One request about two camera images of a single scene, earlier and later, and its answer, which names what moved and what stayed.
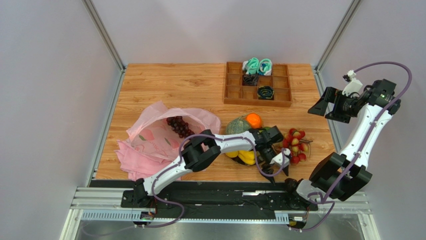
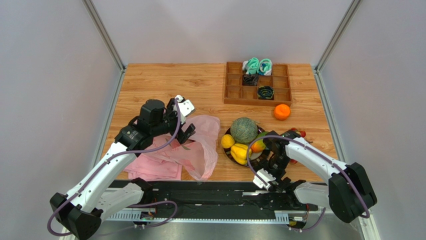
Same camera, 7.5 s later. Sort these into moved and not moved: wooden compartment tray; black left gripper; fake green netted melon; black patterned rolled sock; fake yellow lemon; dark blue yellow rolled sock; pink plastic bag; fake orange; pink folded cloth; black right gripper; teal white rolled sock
Moved: black left gripper; fake green netted melon; fake yellow lemon; fake orange; black right gripper; pink plastic bag
Not moved: black patterned rolled sock; wooden compartment tray; dark blue yellow rolled sock; pink folded cloth; teal white rolled sock
